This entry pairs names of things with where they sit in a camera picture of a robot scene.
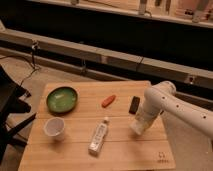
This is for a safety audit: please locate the green ceramic bowl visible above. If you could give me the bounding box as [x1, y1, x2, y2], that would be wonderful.
[46, 86, 78, 114]

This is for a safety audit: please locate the black rectangular block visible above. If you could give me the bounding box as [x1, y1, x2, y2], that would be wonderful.
[129, 96, 140, 114]

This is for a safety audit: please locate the white sponge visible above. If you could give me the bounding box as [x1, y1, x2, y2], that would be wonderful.
[130, 120, 145, 135]

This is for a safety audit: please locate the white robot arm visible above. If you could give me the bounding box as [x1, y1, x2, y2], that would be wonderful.
[131, 81, 213, 139]

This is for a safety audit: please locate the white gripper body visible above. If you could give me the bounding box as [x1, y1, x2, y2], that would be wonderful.
[138, 116, 155, 132]

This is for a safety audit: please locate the black chair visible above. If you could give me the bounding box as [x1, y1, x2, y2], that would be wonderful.
[0, 65, 36, 163]

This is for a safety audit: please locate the black floor cable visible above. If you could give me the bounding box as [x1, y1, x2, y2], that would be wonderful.
[0, 41, 43, 88]

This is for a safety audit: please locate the orange carrot toy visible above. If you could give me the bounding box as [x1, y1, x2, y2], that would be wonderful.
[101, 95, 116, 108]

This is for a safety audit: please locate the white paper cup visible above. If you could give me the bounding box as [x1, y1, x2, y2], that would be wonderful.
[43, 117, 65, 141]

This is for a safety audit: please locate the white plastic bottle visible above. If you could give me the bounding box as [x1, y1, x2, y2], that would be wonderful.
[88, 117, 109, 156]

